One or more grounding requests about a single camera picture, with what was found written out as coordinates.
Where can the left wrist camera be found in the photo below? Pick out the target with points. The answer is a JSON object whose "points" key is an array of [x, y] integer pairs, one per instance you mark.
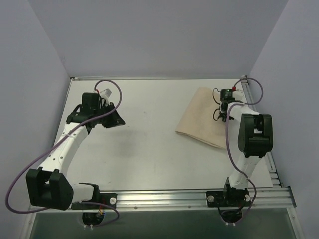
{"points": [[106, 93]]}

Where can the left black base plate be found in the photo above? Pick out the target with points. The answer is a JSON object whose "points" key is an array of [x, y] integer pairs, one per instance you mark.
{"points": [[109, 199]]}

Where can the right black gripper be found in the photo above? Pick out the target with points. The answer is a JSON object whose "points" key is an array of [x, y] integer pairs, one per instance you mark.
{"points": [[223, 113]]}

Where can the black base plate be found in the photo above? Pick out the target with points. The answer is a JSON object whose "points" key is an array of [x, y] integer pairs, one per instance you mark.
{"points": [[216, 199], [109, 199]]}

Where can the back aluminium rail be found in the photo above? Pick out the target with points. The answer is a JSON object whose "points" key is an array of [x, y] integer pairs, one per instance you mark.
{"points": [[93, 78]]}

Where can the beige cloth surgical kit roll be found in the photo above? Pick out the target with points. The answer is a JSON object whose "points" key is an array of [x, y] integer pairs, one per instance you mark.
{"points": [[197, 121]]}

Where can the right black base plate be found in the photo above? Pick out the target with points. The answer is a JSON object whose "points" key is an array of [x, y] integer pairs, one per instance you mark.
{"points": [[216, 199]]}

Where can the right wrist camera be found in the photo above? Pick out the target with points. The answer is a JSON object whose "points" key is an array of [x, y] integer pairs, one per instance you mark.
{"points": [[226, 96]]}

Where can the front aluminium rail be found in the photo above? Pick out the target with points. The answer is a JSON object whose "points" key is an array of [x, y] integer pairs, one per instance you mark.
{"points": [[176, 200]]}

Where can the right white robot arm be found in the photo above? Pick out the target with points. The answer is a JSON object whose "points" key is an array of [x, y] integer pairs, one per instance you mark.
{"points": [[254, 141]]}

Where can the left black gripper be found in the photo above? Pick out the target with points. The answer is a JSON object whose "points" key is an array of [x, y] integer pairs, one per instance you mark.
{"points": [[109, 117]]}

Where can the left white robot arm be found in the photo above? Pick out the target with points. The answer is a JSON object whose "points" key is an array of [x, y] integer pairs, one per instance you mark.
{"points": [[47, 185]]}

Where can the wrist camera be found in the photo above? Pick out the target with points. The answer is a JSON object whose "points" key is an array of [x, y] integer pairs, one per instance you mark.
{"points": [[106, 93], [226, 96]]}

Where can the aluminium rail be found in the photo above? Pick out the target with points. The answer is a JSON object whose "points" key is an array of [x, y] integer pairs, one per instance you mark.
{"points": [[93, 78], [176, 200]]}

